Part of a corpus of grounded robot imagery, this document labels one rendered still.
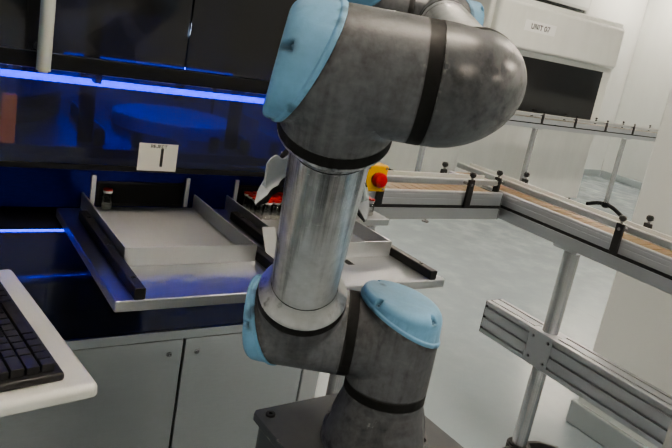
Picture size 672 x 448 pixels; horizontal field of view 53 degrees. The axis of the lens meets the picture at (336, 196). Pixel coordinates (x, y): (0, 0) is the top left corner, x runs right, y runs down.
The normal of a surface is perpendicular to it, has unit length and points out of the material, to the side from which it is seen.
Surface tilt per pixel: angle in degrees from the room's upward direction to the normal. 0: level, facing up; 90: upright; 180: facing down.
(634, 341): 90
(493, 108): 101
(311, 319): 76
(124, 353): 90
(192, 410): 90
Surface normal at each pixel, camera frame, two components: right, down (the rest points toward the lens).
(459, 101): 0.22, 0.40
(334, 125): -0.18, 0.69
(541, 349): -0.83, -0.02
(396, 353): 0.00, 0.23
